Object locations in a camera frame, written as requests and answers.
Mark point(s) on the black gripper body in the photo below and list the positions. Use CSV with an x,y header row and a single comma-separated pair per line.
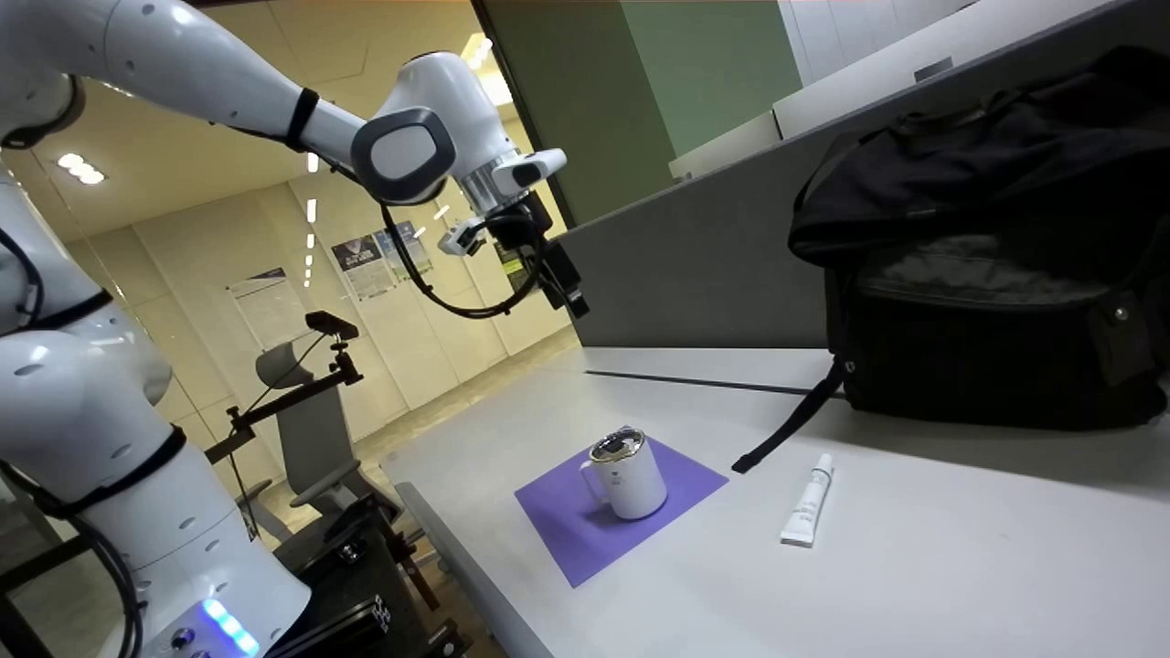
x,y
526,239

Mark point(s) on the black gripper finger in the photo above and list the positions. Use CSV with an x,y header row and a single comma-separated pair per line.
x,y
560,289
570,289

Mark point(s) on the white mug with lid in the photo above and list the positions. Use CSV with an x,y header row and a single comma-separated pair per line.
x,y
627,479

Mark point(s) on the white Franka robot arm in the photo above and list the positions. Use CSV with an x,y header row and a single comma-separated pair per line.
x,y
184,57

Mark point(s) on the gray desk partition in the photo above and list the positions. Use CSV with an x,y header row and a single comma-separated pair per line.
x,y
696,262

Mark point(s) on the rectangular ceiling light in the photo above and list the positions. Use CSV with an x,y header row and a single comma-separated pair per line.
x,y
499,90

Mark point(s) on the purple mat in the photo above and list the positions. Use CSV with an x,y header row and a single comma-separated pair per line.
x,y
569,523

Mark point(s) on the gray chair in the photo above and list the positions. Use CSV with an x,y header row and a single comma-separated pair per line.
x,y
313,424

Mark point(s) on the white tube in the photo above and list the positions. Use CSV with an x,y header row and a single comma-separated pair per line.
x,y
807,504

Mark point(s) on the white ledge on partition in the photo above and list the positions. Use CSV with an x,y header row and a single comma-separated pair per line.
x,y
854,77

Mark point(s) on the black cart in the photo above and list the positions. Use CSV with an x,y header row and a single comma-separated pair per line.
x,y
365,587

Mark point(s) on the black bag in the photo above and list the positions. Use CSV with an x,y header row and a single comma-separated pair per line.
x,y
987,258

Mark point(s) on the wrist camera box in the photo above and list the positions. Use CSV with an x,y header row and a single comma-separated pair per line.
x,y
464,239

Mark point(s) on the blue wall poster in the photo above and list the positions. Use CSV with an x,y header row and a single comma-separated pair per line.
x,y
410,249

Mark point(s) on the photo wall poster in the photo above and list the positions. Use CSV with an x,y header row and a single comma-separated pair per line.
x,y
356,255

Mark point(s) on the black camera on stand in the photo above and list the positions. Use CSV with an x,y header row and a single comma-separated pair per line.
x,y
329,323

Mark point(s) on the gray wall sign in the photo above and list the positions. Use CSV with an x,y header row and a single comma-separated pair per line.
x,y
258,281

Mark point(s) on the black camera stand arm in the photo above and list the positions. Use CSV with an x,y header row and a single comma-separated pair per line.
x,y
285,404

